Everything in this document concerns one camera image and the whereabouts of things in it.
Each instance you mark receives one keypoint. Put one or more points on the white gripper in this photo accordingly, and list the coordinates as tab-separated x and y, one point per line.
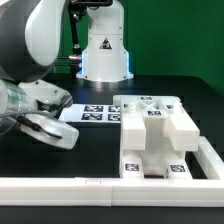
43	123

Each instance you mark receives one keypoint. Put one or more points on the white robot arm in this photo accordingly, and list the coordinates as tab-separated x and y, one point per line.
30	36

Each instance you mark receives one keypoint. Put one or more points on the white long chair back bar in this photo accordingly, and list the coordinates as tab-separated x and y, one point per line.
179	127

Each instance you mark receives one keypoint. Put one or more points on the white L-shaped fence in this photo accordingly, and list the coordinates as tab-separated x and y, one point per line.
207	192

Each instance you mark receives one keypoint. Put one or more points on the white chair seat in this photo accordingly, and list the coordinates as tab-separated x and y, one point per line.
143	134

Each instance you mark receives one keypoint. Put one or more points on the white tag base sheet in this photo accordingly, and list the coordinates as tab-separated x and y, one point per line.
91	113

